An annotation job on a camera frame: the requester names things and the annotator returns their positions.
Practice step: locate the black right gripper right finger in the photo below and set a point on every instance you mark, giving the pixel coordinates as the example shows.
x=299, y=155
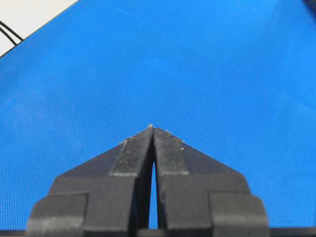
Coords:
x=201, y=197

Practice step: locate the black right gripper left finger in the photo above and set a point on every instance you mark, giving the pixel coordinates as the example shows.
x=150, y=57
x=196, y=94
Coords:
x=107, y=196

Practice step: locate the blue table mat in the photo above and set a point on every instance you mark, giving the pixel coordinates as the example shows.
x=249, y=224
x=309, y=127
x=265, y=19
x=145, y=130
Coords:
x=235, y=79

